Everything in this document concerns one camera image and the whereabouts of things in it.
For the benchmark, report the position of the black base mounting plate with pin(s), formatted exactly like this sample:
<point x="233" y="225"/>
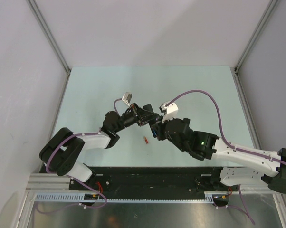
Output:
<point x="197" y="178"/>

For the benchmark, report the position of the black remote control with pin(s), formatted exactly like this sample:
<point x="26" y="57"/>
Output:
<point x="148" y="108"/>

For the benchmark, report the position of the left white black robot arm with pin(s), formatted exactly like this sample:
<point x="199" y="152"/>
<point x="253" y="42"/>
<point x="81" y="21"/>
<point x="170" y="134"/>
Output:
<point x="60" y="154"/>

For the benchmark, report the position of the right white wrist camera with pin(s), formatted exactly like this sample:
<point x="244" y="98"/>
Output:
<point x="169" y="110"/>

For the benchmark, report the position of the right aluminium frame post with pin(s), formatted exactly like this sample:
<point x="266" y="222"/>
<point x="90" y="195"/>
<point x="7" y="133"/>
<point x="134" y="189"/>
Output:
<point x="264" y="20"/>

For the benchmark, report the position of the aluminium frame post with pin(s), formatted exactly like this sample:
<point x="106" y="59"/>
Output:
<point x="264" y="20"/>
<point x="48" y="34"/>

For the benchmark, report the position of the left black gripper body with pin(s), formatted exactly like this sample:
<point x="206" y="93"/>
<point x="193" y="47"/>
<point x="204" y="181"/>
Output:
<point x="140" y="120"/>

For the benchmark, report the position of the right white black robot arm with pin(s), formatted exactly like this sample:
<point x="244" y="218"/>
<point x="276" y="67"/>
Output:
<point x="257" y="166"/>

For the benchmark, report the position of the grey slotted cable duct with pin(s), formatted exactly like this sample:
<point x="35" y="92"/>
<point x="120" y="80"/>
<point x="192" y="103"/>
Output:
<point x="92" y="198"/>

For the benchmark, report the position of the left aluminium frame post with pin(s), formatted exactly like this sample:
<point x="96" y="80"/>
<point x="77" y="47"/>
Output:
<point x="48" y="34"/>

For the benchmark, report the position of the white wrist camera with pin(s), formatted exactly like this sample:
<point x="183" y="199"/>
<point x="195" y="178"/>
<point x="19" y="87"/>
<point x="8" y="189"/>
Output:
<point x="169" y="110"/>
<point x="127" y="98"/>

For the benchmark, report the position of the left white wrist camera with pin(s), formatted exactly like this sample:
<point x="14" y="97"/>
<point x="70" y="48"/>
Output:
<point x="127" y="98"/>

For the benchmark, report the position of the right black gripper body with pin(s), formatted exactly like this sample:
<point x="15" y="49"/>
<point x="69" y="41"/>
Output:
<point x="161" y="133"/>

